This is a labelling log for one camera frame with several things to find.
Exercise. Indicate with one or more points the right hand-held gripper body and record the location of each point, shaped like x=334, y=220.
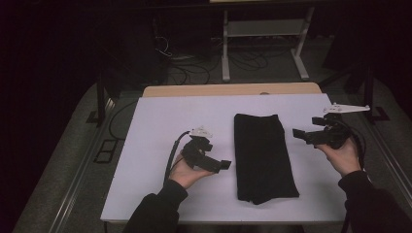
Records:
x=336, y=134

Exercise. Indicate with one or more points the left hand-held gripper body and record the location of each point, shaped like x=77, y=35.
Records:
x=192, y=153

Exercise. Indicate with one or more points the black tank top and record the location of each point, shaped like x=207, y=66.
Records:
x=262, y=155

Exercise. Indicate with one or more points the person's left hand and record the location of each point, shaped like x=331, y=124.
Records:
x=184, y=174

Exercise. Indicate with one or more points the person's right hand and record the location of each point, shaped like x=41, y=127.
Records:
x=345, y=160

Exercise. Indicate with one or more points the black metal stand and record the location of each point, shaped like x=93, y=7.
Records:
x=369, y=93
x=101, y=97

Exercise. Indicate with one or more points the white table mat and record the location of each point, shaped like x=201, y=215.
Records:
x=145, y=113

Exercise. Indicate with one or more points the black floor socket plate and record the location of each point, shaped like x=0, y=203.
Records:
x=105, y=151

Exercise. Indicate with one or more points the grey metal floor rail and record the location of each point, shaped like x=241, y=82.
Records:
x=396, y=174
x=77, y=181

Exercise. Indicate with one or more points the white metal table frame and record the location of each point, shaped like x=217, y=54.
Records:
x=259, y=28

